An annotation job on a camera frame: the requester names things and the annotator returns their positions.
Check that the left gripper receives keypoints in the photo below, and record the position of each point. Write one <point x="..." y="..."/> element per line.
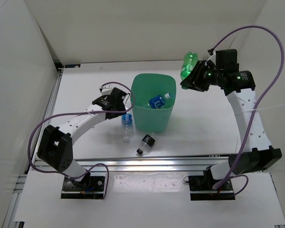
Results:
<point x="121" y="108"/>

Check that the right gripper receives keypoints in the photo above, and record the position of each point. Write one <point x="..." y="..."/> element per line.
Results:
<point x="195" y="75"/>

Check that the green plastic bottle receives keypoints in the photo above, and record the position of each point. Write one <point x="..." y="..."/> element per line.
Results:
<point x="189" y="62"/>

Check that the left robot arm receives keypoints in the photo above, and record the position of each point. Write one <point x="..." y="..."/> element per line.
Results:
<point x="56" y="146"/>

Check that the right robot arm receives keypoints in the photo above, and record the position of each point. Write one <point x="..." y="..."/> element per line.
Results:
<point x="256" y="152"/>

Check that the green plastic bin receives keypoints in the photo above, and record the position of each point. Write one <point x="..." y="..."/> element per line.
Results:
<point x="144" y="87"/>

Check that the blue label bottle in bin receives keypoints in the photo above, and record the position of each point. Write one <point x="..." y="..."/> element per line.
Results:
<point x="159" y="101"/>

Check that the clear bottle blue label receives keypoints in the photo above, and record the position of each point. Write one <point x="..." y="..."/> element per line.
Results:
<point x="127" y="127"/>

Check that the clear bottle black label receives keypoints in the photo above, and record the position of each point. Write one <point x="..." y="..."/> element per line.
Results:
<point x="146" y="144"/>

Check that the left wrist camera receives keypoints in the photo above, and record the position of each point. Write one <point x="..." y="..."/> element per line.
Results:
<point x="106" y="90"/>

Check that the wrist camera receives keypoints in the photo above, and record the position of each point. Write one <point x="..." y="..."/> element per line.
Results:
<point x="106" y="90"/>
<point x="226" y="58"/>

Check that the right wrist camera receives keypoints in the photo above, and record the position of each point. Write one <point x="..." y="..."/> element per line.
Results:
<point x="226" y="58"/>

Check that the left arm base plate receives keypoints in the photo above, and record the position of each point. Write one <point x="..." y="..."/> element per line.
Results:
<point x="91" y="189"/>

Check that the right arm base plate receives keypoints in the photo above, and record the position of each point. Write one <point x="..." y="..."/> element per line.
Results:
<point x="201" y="190"/>

